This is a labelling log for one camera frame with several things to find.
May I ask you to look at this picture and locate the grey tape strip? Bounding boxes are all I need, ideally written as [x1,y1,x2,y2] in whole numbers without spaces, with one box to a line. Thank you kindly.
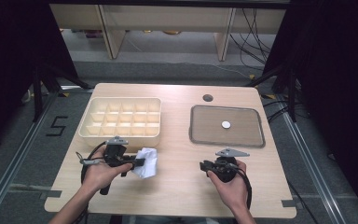
[39,189,62,201]
[281,199,303,209]

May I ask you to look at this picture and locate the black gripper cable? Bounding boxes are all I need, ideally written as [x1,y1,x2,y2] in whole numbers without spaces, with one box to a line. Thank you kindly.
[74,141,109,224]
[232,167,254,210]

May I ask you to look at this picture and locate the aluminium floor rail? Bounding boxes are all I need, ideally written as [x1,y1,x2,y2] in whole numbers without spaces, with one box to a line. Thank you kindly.
[280,102,347,224]
[0,91,59,224]

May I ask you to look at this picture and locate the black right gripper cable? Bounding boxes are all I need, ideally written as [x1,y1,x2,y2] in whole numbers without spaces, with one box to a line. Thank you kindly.
[232,167,254,210]

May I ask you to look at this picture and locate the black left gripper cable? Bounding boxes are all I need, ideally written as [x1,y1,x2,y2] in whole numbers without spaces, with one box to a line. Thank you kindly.
[74,141,109,224]

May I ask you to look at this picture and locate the cream divided storage box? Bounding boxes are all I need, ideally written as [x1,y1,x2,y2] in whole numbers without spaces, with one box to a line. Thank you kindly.
[77,96,162,153]

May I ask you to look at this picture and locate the black curtain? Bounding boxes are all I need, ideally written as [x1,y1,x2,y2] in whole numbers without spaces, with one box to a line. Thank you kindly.
[262,0,358,216]
[0,0,80,157]

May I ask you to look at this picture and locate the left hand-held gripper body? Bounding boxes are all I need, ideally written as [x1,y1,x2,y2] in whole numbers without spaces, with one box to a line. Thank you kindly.
[99,135,131,197]

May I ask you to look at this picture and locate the grey rimmed brown tray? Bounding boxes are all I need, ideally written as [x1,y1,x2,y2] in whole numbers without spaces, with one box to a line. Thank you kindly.
[188,105,267,148]

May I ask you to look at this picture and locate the white floor cable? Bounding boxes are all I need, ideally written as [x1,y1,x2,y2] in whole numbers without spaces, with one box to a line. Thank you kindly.
[173,60,252,80]

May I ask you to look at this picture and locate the thin black floor cable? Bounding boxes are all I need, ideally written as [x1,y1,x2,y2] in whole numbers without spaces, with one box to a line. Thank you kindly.
[286,179,321,224]

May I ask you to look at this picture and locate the black hanging cables bundle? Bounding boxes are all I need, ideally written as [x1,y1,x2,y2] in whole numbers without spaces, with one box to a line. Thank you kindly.
[228,7,279,72]

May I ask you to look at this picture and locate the white sock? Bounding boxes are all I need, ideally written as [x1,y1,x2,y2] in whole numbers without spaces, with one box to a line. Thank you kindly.
[131,147,158,180]

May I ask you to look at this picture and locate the person's right hand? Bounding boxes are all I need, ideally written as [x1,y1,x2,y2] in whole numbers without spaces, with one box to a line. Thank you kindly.
[206,160,250,213]

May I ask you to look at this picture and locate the black floor cables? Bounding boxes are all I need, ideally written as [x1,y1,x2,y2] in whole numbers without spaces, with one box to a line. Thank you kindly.
[261,98,294,124]

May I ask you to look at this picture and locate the person's left hand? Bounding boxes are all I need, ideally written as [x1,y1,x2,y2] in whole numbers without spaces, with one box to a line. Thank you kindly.
[80,154,134,196]

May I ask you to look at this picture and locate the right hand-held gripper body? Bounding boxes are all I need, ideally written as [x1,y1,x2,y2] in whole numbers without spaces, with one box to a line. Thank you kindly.
[212,147,251,184]

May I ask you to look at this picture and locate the grey cable plug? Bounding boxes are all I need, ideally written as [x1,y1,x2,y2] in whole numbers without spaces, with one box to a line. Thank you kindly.
[76,151,103,166]

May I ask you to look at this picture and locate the black tape floor mark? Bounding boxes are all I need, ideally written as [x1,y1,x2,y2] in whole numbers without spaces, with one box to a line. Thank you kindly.
[45,115,69,137]

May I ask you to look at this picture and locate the beige background desk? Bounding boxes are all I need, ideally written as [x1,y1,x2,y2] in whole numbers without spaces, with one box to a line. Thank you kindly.
[50,3,287,62]

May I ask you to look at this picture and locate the black metal stand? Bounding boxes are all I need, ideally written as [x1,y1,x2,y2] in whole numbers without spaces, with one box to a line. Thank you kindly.
[244,64,298,123]
[32,63,95,123]

